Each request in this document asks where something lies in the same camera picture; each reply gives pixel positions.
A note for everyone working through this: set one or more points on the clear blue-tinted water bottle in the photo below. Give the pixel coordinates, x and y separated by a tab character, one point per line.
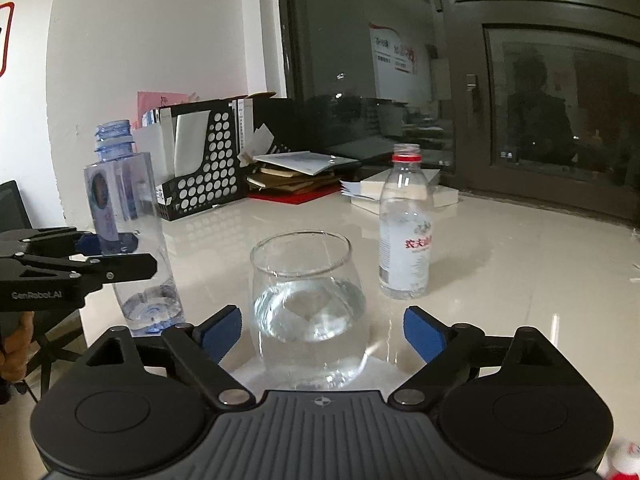
135	200

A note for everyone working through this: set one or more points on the clear glass tumbler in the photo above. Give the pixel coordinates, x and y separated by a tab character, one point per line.
310	320

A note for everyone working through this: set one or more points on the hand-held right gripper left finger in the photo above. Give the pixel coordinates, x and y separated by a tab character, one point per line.
220	334

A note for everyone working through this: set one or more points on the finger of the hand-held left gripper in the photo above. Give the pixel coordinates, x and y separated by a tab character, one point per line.
87	245
125	266

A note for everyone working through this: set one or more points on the stack of brown books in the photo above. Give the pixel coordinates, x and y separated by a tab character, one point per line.
295	180

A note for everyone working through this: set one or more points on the dark window frame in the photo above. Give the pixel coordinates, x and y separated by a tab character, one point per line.
455	60

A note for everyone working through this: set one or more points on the small red-label plastic bottle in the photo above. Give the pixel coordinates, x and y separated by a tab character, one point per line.
405	250

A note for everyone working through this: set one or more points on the person's left hand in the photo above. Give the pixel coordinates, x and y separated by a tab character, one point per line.
17	352

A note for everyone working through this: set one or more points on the red and white plush toy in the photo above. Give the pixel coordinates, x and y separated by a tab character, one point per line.
625	460

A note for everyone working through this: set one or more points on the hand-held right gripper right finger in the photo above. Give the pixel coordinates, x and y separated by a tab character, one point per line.
425	334

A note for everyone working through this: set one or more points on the red-framed wall sign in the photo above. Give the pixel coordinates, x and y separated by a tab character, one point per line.
9	35

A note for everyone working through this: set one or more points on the pink paper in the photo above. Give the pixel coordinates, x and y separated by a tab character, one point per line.
160	102

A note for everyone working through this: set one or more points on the black perforated file holder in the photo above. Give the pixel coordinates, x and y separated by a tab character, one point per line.
210	175

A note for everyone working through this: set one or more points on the white books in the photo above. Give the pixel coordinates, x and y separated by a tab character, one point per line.
370	192

